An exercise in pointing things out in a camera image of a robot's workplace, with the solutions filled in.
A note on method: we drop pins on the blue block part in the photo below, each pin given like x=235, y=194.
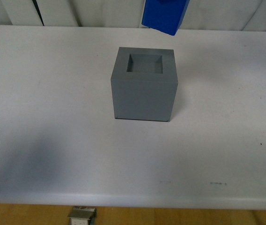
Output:
x=164, y=15

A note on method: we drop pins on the gray cube base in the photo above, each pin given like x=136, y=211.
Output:
x=144, y=84

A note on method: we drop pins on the white curtain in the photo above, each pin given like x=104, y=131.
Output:
x=240, y=15

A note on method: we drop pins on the metal table bracket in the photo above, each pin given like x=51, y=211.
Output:
x=81, y=215

